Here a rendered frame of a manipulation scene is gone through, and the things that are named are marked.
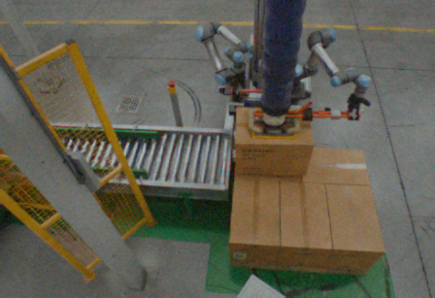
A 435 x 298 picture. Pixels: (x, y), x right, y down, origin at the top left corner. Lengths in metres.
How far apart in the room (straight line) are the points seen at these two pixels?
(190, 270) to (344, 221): 1.42
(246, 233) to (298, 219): 0.44
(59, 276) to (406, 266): 3.20
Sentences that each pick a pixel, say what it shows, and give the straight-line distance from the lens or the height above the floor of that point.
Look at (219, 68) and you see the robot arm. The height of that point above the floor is 1.29.
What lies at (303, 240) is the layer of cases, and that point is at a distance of 2.70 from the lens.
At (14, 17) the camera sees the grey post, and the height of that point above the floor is 1.15.
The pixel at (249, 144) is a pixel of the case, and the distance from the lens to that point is 2.48.
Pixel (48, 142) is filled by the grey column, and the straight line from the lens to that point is 1.57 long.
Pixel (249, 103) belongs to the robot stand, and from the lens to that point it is 3.02.
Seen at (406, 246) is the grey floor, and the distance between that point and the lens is 3.58.
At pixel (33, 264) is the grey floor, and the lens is 3.70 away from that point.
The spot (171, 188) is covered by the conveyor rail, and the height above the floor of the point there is 0.55.
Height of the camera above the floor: 2.99
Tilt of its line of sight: 49 degrees down
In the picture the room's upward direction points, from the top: 5 degrees counter-clockwise
